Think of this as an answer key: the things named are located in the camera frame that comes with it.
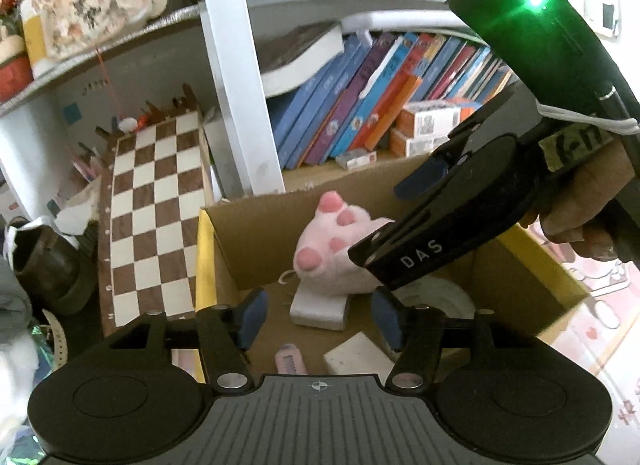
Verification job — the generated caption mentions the row of slanted colourful books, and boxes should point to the row of slanted colourful books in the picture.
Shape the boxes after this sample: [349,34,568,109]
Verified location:
[270,31,517,172]

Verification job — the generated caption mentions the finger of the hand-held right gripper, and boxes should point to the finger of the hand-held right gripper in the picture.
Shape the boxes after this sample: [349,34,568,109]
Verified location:
[347,205,502,292]
[393,82,540,202]

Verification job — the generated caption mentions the white tape roll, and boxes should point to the white tape roll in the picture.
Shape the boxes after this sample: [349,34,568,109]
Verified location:
[395,277,477,322]

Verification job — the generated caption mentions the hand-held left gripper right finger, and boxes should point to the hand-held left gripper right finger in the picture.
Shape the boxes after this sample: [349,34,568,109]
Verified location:
[371,287,544,391]

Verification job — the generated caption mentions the small red white box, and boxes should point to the small red white box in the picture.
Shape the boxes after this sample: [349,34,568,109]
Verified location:
[335,149,379,171]

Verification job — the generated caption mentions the small pink plastic tool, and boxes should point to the small pink plastic tool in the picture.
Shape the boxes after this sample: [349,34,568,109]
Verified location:
[274,343,307,375]

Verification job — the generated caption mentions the curved white foam block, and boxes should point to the curved white foam block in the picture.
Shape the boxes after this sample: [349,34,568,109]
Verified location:
[289,285,352,331]

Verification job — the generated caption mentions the yellow cardboard box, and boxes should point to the yellow cardboard box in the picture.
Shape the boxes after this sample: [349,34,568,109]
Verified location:
[194,155,592,382]

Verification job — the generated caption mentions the orange white carton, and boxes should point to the orange white carton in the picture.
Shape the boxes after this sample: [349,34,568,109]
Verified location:
[395,100,482,138]
[388,128,452,158]

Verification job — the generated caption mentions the dark brown boot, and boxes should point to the dark brown boot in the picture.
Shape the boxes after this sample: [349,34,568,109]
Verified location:
[4,217,97,317]

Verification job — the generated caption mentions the brown white chessboard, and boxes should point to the brown white chessboard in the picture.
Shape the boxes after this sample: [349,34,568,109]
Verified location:
[97,112,217,339]

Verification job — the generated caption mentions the white eraser block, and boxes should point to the white eraser block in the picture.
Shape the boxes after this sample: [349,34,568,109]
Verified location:
[323,332,397,376]

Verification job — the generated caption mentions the white shelf unit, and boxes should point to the white shelf unit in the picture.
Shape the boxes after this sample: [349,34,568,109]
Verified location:
[0,0,640,198]

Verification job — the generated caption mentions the iridescent plastic bag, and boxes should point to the iridescent plastic bag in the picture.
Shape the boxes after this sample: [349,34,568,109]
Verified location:
[0,325,66,465]

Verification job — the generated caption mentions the red white figurine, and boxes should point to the red white figurine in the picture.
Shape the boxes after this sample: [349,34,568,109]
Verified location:
[0,24,34,102]

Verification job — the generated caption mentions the person's right hand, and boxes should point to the person's right hand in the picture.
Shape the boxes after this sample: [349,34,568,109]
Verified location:
[519,141,634,262]

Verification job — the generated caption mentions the thick grey book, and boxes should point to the thick grey book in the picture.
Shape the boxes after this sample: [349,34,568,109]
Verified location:
[257,21,347,98]

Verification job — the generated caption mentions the yellow white canister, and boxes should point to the yellow white canister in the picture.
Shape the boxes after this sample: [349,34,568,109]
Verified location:
[20,0,52,82]

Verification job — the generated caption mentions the pink paw plush toy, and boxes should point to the pink paw plush toy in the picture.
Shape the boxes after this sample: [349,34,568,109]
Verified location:
[292,190,397,297]

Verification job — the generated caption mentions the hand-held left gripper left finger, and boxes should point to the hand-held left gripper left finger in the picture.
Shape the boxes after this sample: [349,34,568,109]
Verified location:
[107,287,269,394]

